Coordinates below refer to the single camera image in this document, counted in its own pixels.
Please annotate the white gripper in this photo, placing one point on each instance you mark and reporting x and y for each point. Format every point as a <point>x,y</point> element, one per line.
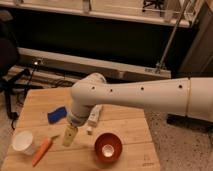
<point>71,130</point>

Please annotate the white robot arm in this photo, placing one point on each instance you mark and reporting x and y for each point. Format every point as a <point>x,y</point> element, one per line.
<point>191,97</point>

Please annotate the blue sponge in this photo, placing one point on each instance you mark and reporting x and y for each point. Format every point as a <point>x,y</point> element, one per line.
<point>56,115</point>

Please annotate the red bowl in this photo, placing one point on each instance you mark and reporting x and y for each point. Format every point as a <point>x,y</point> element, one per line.
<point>108,148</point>

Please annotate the black office chair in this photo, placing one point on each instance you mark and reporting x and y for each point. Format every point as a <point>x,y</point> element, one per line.
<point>9,57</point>

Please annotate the metal pole stand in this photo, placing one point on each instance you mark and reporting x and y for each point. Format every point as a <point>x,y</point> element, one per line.
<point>159,65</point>

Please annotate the dark cabinet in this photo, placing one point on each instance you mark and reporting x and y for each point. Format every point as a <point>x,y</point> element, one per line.
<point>199,59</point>

